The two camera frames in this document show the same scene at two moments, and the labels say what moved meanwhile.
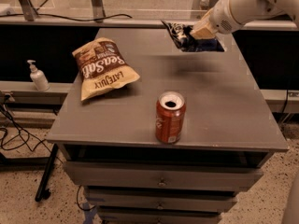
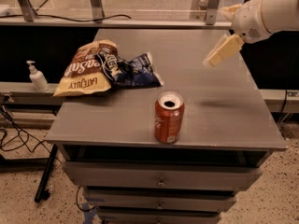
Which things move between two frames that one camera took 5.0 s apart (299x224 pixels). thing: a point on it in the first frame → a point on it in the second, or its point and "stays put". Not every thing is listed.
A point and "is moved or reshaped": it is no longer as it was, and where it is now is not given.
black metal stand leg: (42, 192) stays put
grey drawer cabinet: (108, 146) stays put
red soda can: (170, 116) stays put
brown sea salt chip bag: (102, 67) is moved or reshaped
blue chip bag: (182, 36) → (136, 71)
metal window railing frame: (100, 21) stays put
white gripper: (221, 19) → (249, 20)
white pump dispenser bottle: (38, 77) stays put
